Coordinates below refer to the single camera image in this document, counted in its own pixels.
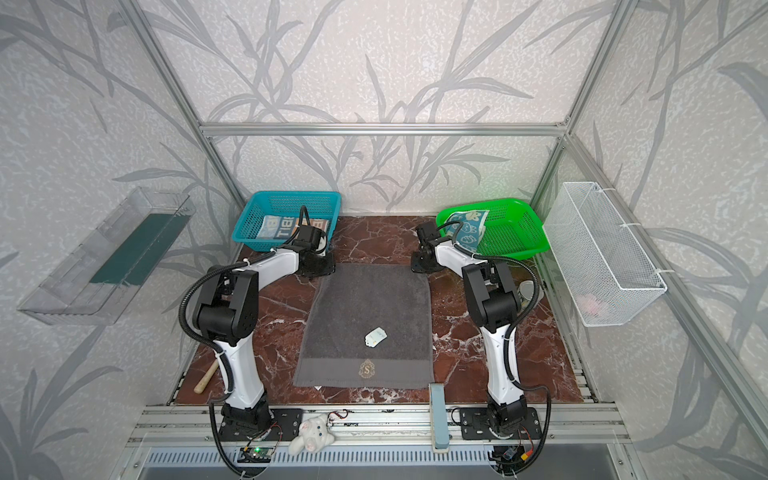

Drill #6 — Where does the white towel label tag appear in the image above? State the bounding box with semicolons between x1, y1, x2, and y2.
364;327;388;348

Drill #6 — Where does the white wire mesh basket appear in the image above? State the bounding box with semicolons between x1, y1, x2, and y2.
543;182;667;327

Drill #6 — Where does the clear plastic wall bin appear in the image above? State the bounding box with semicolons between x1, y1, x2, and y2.
18;187;196;326

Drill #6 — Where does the grey blue sponge block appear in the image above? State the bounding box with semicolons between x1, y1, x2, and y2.
429;383;450;454

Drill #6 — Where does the white plush toy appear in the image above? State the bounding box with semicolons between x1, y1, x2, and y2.
288;415;335;456

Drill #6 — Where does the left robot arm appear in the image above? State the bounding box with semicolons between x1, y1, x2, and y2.
178;206;335;429

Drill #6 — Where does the green plastic basket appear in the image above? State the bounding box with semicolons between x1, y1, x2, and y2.
436;198;550;260

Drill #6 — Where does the teal patterned towel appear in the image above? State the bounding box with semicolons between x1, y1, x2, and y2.
445;210;489;252

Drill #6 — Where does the grey towel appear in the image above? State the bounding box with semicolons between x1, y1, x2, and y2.
293;263;434;389

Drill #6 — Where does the printed rabbit towel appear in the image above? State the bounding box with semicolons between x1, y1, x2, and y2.
256;215;329;241

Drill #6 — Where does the metal tin can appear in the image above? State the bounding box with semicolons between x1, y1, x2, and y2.
518;280;544;309

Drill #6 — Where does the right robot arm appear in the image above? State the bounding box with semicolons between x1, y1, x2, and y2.
411;220;542;438

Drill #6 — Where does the green lit circuit board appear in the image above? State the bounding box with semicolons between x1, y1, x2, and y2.
237;447;275;464

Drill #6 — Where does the teal plastic basket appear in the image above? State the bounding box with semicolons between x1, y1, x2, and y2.
231;191;342;252

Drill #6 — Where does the pink item in wire basket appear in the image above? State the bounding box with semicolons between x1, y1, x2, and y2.
577;294;607;318

